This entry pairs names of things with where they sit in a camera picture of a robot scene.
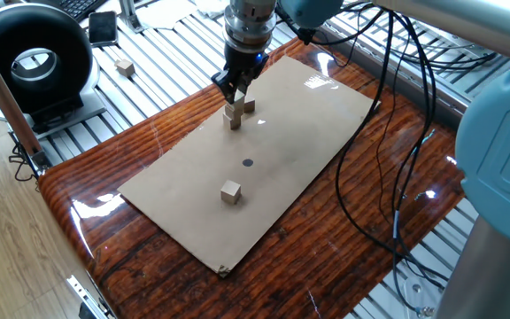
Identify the small aluminium bracket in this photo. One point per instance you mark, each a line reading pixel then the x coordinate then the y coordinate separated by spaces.
pixel 129 17

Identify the white crumpled sheet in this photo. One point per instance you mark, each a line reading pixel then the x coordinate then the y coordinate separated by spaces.
pixel 166 13

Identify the black smartphone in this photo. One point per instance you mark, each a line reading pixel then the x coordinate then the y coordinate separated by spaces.
pixel 103 28

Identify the clear adhesive tape strip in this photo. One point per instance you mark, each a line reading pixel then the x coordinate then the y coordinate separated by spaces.
pixel 225 271

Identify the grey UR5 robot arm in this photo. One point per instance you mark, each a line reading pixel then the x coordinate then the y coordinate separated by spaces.
pixel 503 146

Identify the brown cardboard sheet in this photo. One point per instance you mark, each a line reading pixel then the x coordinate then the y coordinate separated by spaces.
pixel 193 212

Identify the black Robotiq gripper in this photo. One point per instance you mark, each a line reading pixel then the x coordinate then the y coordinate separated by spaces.
pixel 244 62

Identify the metal drawer rail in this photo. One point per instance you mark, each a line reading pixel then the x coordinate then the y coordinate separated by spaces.
pixel 87 297

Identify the glossy brown wooden board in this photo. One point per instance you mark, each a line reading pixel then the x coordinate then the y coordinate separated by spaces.
pixel 149 274

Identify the black computer keyboard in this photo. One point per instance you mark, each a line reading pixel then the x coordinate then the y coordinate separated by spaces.
pixel 78 6

